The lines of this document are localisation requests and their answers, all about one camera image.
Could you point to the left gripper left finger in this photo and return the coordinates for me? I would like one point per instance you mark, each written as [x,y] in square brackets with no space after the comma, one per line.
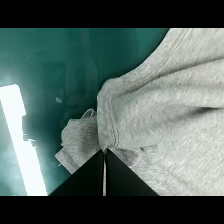
[87,180]

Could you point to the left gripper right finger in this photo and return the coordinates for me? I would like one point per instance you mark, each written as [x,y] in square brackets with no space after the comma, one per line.
[125,180]

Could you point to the grey sweatshirt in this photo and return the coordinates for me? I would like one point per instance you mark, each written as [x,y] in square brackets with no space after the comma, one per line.
[160,110]

